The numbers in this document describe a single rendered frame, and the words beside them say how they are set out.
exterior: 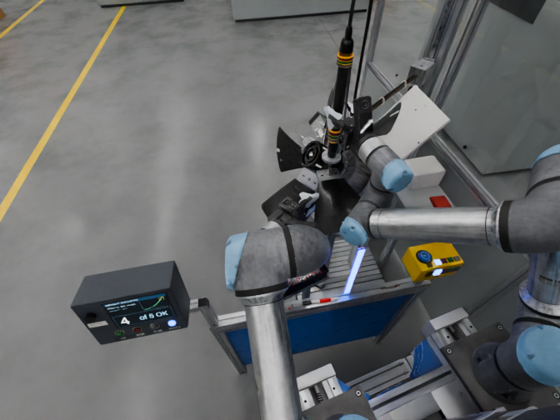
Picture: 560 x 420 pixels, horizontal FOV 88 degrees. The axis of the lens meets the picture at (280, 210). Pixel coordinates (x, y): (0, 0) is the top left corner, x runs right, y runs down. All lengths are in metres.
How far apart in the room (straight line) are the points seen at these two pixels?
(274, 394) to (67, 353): 1.95
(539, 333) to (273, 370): 0.62
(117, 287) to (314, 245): 0.57
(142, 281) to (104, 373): 1.44
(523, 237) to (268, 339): 0.49
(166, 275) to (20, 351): 1.87
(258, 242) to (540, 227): 0.48
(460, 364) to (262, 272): 0.69
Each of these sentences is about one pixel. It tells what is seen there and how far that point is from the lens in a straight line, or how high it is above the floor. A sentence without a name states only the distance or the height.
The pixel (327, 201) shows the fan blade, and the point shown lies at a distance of 1.08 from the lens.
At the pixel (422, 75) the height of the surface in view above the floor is 1.38.
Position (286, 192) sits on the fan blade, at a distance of 1.27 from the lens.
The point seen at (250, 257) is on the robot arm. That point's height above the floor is 1.47.
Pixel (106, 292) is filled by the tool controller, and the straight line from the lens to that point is 0.95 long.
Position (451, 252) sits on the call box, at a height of 1.07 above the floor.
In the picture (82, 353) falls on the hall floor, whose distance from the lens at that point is 2.43.
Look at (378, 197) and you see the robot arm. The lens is 0.83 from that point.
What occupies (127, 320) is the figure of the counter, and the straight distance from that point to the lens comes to 0.98.
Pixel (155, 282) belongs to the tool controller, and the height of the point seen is 1.25.
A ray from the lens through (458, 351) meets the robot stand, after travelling 1.10.
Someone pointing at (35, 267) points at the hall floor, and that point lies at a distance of 3.00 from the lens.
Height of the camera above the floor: 1.99
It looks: 51 degrees down
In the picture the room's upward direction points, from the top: 3 degrees counter-clockwise
